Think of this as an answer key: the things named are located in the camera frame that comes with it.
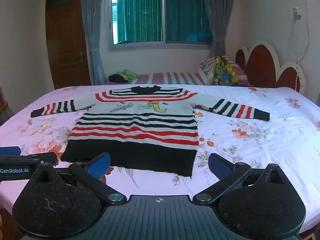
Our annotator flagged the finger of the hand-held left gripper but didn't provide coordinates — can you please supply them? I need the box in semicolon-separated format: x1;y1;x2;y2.
0;152;58;167
0;146;21;156

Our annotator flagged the wooden door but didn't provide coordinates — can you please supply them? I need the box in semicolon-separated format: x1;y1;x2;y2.
45;0;91;90

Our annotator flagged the colourful floral pillow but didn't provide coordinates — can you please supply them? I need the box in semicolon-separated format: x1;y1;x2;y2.
211;56;240;86

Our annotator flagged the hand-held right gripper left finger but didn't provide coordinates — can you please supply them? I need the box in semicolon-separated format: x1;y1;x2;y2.
32;152;127;207

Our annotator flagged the grey curtain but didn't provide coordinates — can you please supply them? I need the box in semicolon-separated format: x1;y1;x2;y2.
80;0;118;85
200;0;235;58

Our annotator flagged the striped knit sweater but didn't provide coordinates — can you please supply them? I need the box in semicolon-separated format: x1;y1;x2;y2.
30;85;271;178

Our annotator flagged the bed with striped sheet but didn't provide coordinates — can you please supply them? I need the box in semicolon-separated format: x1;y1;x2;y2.
104;72;250;87

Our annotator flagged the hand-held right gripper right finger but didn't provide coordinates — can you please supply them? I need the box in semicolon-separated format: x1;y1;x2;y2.
192;152;287;205

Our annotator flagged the dark cloth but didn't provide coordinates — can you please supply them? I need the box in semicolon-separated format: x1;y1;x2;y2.
108;74;128;83

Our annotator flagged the brown wooden headboard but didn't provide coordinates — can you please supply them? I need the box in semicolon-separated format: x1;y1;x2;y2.
235;40;307;95

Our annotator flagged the white cable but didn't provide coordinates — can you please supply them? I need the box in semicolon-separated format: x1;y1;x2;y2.
291;0;312;92

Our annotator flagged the striped pillow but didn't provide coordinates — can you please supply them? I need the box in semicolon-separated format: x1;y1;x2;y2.
198;55;248;86

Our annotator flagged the sliding glass window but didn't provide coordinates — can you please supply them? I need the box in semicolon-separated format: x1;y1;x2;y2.
107;0;213;53

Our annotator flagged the green cloth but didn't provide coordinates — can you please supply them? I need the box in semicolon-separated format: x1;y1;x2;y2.
117;69;139;81

